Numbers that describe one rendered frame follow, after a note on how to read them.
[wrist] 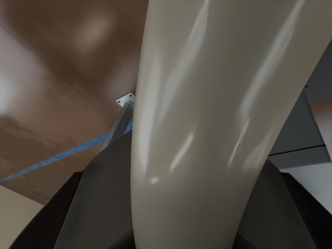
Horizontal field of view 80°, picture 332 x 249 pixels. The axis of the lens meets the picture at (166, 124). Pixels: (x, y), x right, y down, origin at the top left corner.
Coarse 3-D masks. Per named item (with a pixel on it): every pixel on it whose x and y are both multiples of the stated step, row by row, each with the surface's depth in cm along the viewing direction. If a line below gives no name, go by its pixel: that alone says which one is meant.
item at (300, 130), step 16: (304, 96) 73; (304, 112) 69; (288, 128) 69; (304, 128) 65; (288, 144) 65; (304, 144) 62; (320, 144) 59; (272, 160) 65; (288, 160) 62; (304, 160) 59; (320, 160) 56; (304, 176) 61; (320, 176) 60; (320, 192) 66
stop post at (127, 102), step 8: (128, 96) 169; (120, 104) 179; (128, 104) 168; (120, 112) 167; (128, 112) 165; (120, 120) 156; (128, 120) 163; (112, 128) 154; (120, 128) 153; (112, 136) 145; (120, 136) 151; (104, 144) 144
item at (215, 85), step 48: (192, 0) 2; (240, 0) 2; (288, 0) 2; (144, 48) 3; (192, 48) 3; (240, 48) 2; (288, 48) 2; (144, 96) 3; (192, 96) 3; (240, 96) 3; (288, 96) 3; (144, 144) 4; (192, 144) 3; (240, 144) 3; (144, 192) 4; (192, 192) 3; (240, 192) 4; (144, 240) 5; (192, 240) 4
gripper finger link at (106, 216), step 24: (120, 144) 11; (96, 168) 9; (120, 168) 9; (96, 192) 8; (120, 192) 8; (72, 216) 7; (96, 216) 7; (120, 216) 7; (72, 240) 6; (96, 240) 6; (120, 240) 6
